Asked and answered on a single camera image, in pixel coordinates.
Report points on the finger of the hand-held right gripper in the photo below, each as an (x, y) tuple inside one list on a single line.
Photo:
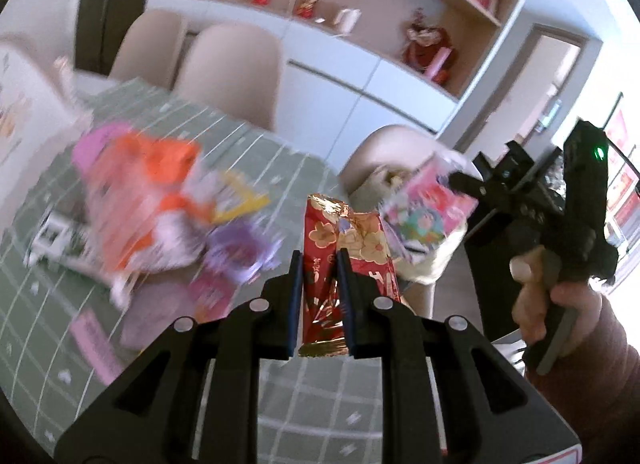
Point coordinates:
[(480, 188), (515, 162)]

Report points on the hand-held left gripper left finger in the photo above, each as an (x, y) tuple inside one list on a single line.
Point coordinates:
[(297, 294)]

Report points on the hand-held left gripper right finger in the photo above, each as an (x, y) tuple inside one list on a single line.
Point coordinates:
[(345, 299)]

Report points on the pink cartoon snack packet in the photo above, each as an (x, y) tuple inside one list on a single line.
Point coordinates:
[(425, 214)]

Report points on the red gold floral snack wrapper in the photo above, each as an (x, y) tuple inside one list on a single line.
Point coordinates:
[(325, 229)]

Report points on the purple wrapper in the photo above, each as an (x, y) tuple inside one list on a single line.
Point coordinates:
[(240, 249)]

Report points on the orange white snack packet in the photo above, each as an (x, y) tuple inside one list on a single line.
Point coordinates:
[(150, 194)]

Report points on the person's right forearm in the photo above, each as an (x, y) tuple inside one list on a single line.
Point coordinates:
[(595, 374)]

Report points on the person's right hand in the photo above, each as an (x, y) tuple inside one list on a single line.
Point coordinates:
[(529, 304)]

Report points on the pink candy packet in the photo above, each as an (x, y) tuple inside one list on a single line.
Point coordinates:
[(212, 294)]

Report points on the beige chair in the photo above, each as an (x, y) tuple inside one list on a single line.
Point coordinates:
[(385, 144), (230, 74), (150, 44)]

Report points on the yellow wrapper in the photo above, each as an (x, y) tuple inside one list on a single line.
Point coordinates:
[(245, 201)]

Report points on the green checked tablecloth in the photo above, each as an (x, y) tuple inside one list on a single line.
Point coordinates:
[(320, 409)]

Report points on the red seated doll figurine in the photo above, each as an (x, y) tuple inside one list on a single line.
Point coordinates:
[(430, 47)]

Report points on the clear pink plastic cup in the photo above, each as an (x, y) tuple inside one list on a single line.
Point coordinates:
[(150, 314)]

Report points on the white sideboard cabinet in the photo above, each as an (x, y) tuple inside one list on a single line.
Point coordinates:
[(325, 64)]

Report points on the pink spoon packet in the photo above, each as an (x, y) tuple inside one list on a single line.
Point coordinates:
[(95, 346)]

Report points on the green white snack packet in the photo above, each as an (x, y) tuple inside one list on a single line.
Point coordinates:
[(55, 244)]

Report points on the pink tin box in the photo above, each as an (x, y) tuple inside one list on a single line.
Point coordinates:
[(92, 152)]

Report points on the dark tall cabinet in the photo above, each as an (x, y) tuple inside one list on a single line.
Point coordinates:
[(110, 9)]

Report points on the red wall poster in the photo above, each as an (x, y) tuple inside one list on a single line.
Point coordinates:
[(627, 184)]

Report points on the wooden door frame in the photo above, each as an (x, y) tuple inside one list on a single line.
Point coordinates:
[(530, 44)]

